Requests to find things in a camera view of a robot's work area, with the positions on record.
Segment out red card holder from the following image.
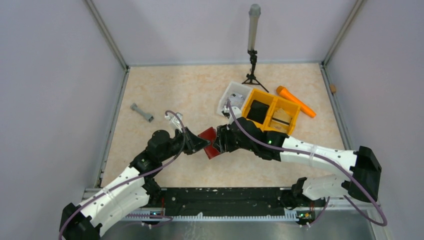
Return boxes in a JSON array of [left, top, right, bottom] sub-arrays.
[[198, 127, 221, 160]]

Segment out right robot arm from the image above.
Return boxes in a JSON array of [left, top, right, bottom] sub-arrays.
[[212, 117, 382, 203]]

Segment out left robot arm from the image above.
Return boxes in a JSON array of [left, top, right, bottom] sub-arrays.
[[58, 127, 213, 240]]

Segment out cards in white bin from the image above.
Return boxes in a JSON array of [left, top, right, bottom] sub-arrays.
[[227, 92, 246, 109]]

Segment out tan cards in bin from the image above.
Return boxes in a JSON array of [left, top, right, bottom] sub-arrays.
[[269, 108, 292, 132]]

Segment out black block in bin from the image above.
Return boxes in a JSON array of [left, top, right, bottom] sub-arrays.
[[246, 100, 270, 124]]

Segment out white plastic bin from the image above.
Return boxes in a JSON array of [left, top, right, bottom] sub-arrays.
[[215, 81, 253, 117]]

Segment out yellow plastic bin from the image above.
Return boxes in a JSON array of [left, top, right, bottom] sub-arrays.
[[241, 88, 301, 135]]

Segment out grey plastic connector piece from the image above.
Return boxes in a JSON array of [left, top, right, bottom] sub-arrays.
[[130, 103, 154, 123]]

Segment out black mini tripod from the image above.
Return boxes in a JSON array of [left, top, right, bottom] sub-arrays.
[[242, 49, 269, 93]]

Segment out orange plastic carrot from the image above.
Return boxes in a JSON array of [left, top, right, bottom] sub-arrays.
[[276, 85, 317, 118]]

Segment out grey tube on tripod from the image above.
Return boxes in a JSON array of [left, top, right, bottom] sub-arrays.
[[247, 3, 261, 51]]

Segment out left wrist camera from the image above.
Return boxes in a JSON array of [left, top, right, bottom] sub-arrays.
[[169, 113, 183, 133]]

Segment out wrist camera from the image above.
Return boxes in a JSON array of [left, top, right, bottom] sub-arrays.
[[169, 113, 183, 133], [225, 106, 242, 122]]

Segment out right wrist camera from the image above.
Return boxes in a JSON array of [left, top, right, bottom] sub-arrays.
[[225, 106, 242, 122]]

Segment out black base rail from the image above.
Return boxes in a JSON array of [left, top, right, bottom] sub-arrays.
[[142, 187, 327, 218]]

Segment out small tan wall object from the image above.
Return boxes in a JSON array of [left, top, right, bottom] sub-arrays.
[[329, 84, 337, 94]]

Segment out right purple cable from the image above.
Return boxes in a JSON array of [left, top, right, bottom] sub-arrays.
[[225, 99, 388, 228]]

